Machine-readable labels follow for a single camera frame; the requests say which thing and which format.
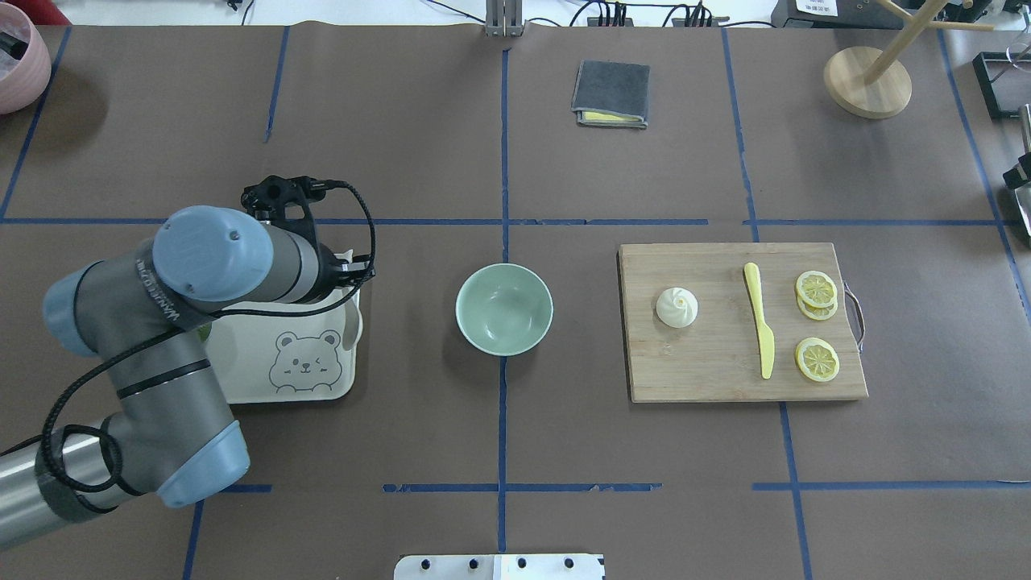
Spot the single lemon slice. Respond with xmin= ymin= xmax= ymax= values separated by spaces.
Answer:
xmin=795 ymin=337 xmax=840 ymax=383

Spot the white rectangular bear tray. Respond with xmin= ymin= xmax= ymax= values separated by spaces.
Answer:
xmin=197 ymin=288 xmax=363 ymax=404

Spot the wooden cutting board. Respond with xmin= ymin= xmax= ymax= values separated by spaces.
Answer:
xmin=618 ymin=242 xmax=868 ymax=404

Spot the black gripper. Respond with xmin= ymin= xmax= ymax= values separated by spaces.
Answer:
xmin=242 ymin=176 xmax=356 ymax=300

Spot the green ceramic bowl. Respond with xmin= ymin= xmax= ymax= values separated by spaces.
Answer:
xmin=454 ymin=263 xmax=555 ymax=357

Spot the dark tray with glasses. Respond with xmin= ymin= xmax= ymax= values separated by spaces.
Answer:
xmin=972 ymin=52 xmax=1030 ymax=120

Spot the wooden mug tree stand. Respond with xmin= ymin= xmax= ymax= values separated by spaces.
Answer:
xmin=822 ymin=1 xmax=995 ymax=120

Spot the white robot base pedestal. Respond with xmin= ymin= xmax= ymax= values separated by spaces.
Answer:
xmin=393 ymin=552 xmax=607 ymax=579

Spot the aluminium frame post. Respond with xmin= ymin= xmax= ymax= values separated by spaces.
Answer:
xmin=485 ymin=0 xmax=525 ymax=38

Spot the yellow plastic knife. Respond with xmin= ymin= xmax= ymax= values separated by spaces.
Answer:
xmin=743 ymin=262 xmax=776 ymax=379

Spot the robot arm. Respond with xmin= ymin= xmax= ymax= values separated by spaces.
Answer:
xmin=2 ymin=176 xmax=376 ymax=550

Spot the lemon slice stack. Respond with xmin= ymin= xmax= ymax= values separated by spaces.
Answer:
xmin=795 ymin=269 xmax=838 ymax=321

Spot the pink bowl with ice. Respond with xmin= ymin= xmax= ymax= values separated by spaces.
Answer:
xmin=1 ymin=2 xmax=52 ymax=115

